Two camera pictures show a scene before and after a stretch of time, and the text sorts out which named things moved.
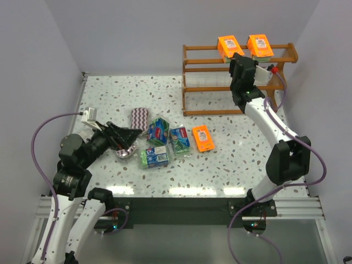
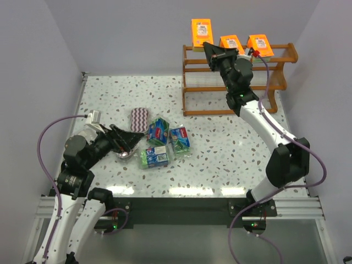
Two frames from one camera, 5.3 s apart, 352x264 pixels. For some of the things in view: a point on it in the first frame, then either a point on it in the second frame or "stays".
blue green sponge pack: [179, 139] stays
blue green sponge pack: [158, 131] stays
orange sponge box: [203, 138] → [201, 32]
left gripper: [110, 136] stays
